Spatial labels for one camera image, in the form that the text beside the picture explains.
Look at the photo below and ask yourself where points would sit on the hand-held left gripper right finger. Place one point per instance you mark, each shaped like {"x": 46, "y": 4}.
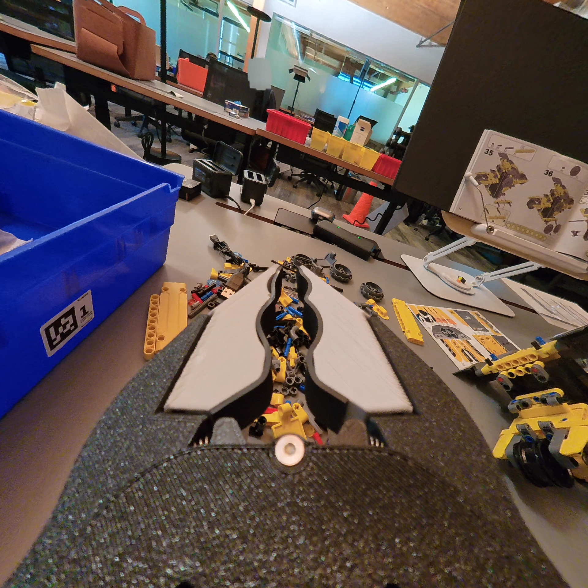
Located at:
{"x": 358, "y": 363}

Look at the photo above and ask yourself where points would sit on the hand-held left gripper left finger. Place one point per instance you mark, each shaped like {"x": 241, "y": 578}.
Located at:
{"x": 216, "y": 363}

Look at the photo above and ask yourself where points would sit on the pile of toy building pieces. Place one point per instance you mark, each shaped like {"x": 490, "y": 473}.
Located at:
{"x": 287, "y": 367}

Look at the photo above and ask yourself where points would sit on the yellow toy vehicle model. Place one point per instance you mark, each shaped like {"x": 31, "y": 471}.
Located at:
{"x": 542, "y": 413}

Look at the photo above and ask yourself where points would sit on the yellow toy panel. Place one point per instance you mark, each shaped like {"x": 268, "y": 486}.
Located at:
{"x": 409, "y": 321}
{"x": 167, "y": 317}

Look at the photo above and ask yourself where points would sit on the small black toy wheel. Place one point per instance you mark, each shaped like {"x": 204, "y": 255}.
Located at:
{"x": 341, "y": 272}
{"x": 372, "y": 291}

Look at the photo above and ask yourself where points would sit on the yellow grey sticker sheet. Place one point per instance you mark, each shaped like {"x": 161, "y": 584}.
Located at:
{"x": 459, "y": 335}

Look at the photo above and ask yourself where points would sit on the white book stand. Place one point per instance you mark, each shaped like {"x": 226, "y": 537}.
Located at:
{"x": 441, "y": 280}

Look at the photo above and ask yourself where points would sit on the black power hub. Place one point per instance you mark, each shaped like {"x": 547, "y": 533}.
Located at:
{"x": 344, "y": 236}

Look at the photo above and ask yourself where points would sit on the orange traffic cone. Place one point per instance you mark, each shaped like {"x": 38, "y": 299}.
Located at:
{"x": 360, "y": 213}

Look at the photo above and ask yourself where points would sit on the small silver device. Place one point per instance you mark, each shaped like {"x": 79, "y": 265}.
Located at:
{"x": 323, "y": 214}

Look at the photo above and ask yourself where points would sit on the dark grey rectangular pad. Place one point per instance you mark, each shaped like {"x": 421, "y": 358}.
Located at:
{"x": 291, "y": 220}

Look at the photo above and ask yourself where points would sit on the small black box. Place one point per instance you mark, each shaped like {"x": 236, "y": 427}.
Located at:
{"x": 189, "y": 189}

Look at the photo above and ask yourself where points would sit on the blue plastic bin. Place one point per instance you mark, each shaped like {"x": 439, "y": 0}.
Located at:
{"x": 92, "y": 239}

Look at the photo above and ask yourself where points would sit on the black slotted charger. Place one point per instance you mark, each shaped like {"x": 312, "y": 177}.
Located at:
{"x": 254, "y": 188}

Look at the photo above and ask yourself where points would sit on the black charger case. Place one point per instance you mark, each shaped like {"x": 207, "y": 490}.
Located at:
{"x": 211, "y": 181}

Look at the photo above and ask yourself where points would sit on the red plastic bin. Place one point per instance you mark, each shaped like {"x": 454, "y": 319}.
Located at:
{"x": 387, "y": 166}
{"x": 287, "y": 126}

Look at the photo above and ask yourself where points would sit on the white printed paper sheet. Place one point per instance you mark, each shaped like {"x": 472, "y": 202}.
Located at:
{"x": 551, "y": 303}

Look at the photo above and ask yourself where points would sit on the yellow plastic bin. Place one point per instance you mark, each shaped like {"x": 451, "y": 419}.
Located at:
{"x": 370, "y": 159}
{"x": 336, "y": 146}
{"x": 320, "y": 140}
{"x": 353, "y": 153}

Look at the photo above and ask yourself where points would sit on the long wooden table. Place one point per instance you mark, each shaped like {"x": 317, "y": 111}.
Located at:
{"x": 321, "y": 157}
{"x": 193, "y": 103}

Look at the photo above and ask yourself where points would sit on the white cardboard box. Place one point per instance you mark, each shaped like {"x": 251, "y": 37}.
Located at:
{"x": 363, "y": 133}

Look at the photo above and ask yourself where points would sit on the open instruction booklet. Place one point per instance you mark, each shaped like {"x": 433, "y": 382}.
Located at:
{"x": 519, "y": 193}

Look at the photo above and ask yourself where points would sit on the white wipes container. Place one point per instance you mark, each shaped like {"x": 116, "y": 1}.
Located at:
{"x": 341, "y": 126}

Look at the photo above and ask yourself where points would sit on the small blue white box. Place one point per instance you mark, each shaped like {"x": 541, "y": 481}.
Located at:
{"x": 236, "y": 109}

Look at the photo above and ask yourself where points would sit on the black monitor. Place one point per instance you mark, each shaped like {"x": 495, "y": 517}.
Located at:
{"x": 225, "y": 82}

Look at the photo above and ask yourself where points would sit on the orange plastic bin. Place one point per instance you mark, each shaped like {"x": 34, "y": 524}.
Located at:
{"x": 192, "y": 76}

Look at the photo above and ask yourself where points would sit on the white plastic bag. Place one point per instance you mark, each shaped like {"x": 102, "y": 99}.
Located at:
{"x": 69, "y": 115}

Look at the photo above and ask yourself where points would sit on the tripod light stand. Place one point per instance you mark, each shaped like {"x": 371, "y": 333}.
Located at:
{"x": 299, "y": 73}

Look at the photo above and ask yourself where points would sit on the black pole stand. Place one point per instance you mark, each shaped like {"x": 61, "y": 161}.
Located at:
{"x": 162, "y": 69}

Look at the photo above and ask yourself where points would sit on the black divider panel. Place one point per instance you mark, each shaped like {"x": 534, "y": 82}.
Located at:
{"x": 496, "y": 69}

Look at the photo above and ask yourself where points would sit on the brown felt bag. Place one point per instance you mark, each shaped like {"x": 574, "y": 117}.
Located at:
{"x": 115, "y": 41}

